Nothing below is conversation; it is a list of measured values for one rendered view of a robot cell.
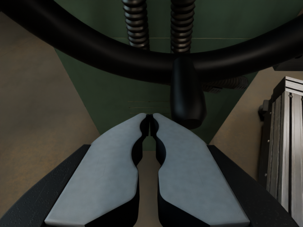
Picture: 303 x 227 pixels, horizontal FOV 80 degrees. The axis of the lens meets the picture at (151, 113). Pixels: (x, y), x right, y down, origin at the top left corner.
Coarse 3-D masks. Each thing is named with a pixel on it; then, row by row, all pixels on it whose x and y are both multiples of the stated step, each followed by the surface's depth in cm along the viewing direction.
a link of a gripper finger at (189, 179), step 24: (168, 120) 11; (168, 144) 9; (192, 144) 9; (168, 168) 7; (192, 168) 7; (216, 168) 7; (168, 192) 6; (192, 192) 6; (216, 192) 6; (168, 216) 6; (192, 216) 6; (216, 216) 6; (240, 216) 6
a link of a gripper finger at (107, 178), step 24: (144, 120) 11; (96, 144) 9; (120, 144) 9; (96, 168) 7; (120, 168) 7; (72, 192) 6; (96, 192) 6; (120, 192) 6; (48, 216) 6; (72, 216) 6; (96, 216) 6; (120, 216) 6
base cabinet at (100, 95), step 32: (64, 0) 29; (96, 0) 28; (160, 0) 28; (224, 0) 28; (256, 0) 28; (288, 0) 28; (160, 32) 33; (192, 32) 33; (224, 32) 33; (256, 32) 33; (64, 64) 40; (96, 96) 49; (128, 96) 49; (160, 96) 49; (224, 96) 49
